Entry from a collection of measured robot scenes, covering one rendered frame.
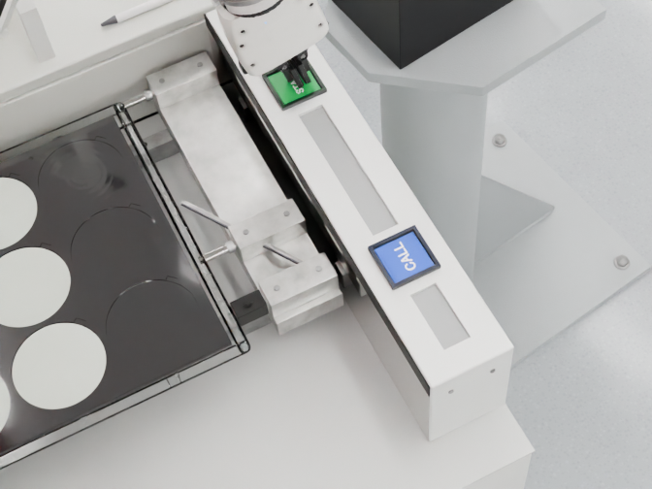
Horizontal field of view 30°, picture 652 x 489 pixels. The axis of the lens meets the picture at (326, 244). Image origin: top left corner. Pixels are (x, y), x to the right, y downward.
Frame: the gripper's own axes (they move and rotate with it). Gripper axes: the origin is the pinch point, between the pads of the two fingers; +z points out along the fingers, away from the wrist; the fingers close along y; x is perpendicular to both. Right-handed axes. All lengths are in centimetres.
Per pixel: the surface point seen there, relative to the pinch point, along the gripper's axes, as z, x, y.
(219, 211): 7.8, -6.3, -15.6
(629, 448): 105, -30, 20
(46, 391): 0.6, -19.2, -40.0
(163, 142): 10.4, 8.2, -17.8
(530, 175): 107, 27, 35
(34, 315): 1.0, -10.1, -38.1
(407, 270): 2.2, -27.6, -1.2
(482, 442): 16.4, -42.7, -3.5
